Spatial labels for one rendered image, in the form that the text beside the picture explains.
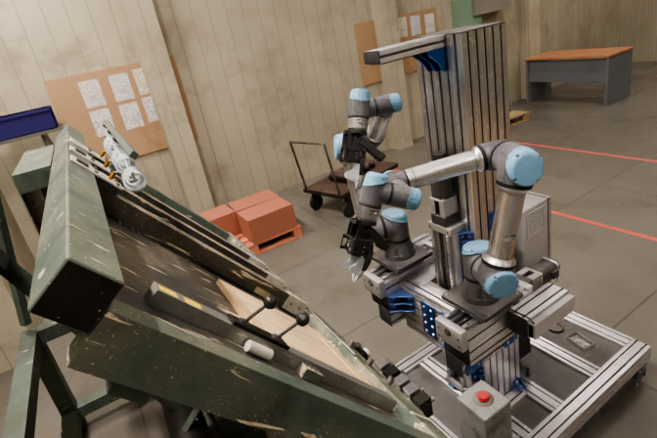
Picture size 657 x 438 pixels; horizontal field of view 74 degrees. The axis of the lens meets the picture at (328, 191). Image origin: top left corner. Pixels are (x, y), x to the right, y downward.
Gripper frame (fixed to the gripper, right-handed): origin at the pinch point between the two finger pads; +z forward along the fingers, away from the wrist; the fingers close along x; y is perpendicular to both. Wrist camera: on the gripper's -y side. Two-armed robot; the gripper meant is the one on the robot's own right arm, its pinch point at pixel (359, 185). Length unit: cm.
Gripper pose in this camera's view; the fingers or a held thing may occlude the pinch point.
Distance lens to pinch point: 162.3
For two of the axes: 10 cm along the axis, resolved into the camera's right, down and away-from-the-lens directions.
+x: 1.8, -0.2, -9.8
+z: -0.8, 10.0, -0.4
